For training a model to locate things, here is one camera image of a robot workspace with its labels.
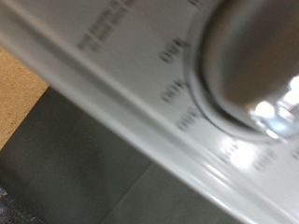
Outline silver oven knob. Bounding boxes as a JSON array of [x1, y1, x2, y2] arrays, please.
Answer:
[[199, 0, 299, 141]]

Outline silver toaster oven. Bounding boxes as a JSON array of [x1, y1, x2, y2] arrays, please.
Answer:
[[0, 0, 299, 224]]

